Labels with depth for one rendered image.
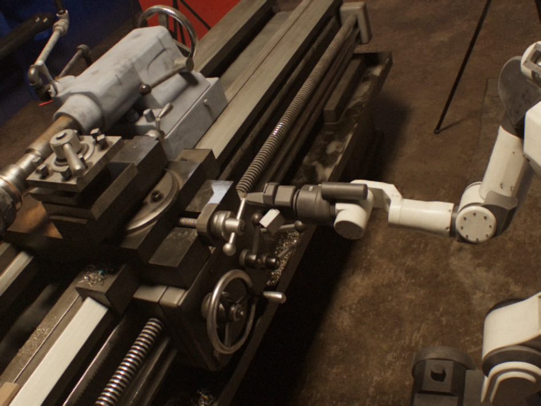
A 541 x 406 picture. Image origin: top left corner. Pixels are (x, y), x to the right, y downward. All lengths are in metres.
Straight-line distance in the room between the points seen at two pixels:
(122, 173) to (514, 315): 0.89
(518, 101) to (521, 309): 0.44
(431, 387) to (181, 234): 0.85
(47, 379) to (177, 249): 0.41
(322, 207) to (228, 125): 0.64
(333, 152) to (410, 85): 1.27
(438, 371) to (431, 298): 0.54
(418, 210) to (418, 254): 1.18
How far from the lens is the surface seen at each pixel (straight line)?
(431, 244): 2.39
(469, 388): 1.77
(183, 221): 1.40
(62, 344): 1.32
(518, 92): 1.05
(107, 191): 1.26
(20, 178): 1.41
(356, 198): 1.19
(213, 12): 4.29
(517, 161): 1.10
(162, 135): 1.50
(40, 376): 1.30
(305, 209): 1.24
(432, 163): 2.80
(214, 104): 1.83
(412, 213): 1.18
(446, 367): 1.76
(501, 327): 1.24
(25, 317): 1.66
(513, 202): 1.13
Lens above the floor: 1.69
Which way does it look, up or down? 36 degrees down
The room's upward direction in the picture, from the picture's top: 19 degrees counter-clockwise
